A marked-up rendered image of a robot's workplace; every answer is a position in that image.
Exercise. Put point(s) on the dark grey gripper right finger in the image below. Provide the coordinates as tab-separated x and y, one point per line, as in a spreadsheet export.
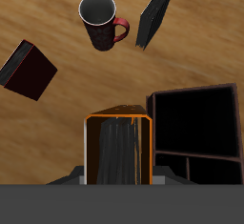
163	174

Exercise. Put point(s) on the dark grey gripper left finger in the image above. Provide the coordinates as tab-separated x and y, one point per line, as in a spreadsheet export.
75	176

